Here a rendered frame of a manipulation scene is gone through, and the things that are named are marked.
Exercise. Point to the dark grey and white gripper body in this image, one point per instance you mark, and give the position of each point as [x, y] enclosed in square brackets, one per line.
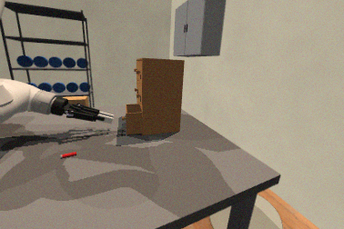
[60, 105]

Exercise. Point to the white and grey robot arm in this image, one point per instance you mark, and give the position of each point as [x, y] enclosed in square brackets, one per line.
[23, 97]

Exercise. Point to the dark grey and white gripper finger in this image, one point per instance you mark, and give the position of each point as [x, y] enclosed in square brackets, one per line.
[84, 115]
[92, 110]

